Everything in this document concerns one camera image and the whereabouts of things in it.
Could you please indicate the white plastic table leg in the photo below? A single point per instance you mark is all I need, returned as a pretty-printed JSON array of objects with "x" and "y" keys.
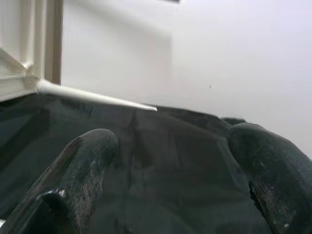
[{"x": 97, "y": 97}]

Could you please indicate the black fabric table cloth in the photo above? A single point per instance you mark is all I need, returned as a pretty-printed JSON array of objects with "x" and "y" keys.
[{"x": 170, "y": 158}]

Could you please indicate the white plastic children table top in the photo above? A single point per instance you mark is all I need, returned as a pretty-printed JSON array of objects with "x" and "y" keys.
[{"x": 19, "y": 48}]

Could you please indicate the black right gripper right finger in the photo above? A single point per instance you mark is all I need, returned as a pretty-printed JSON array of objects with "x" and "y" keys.
[{"x": 280, "y": 175}]

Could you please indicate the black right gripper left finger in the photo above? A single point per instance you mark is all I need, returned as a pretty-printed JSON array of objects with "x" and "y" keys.
[{"x": 80, "y": 170}]

